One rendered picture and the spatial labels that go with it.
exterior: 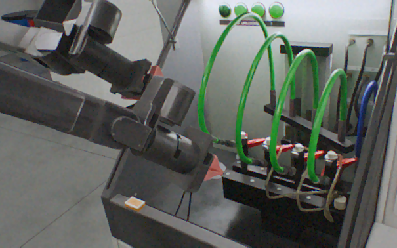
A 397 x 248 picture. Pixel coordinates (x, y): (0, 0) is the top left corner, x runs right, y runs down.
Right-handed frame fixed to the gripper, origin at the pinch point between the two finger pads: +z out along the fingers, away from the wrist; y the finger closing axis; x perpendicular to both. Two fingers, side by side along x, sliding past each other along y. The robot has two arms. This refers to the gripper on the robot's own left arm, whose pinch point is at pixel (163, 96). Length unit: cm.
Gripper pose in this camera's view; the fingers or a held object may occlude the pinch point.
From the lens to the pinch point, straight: 75.2
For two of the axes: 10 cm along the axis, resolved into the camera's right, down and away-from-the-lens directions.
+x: -3.1, 9.2, -2.5
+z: 6.9, 4.0, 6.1
